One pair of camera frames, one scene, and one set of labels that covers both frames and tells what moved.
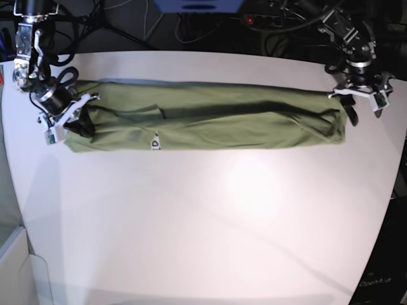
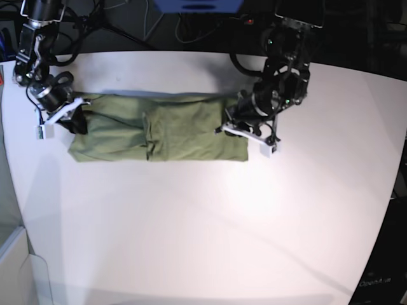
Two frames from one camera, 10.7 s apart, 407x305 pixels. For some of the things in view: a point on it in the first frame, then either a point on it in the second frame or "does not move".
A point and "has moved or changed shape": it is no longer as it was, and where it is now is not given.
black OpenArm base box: x=383 y=280 does not move
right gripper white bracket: x=368 y=92 -> x=229 y=129
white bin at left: x=23 y=276 does not move
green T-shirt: x=138 y=116 has moved or changed shape
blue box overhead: x=198 y=6 does not move
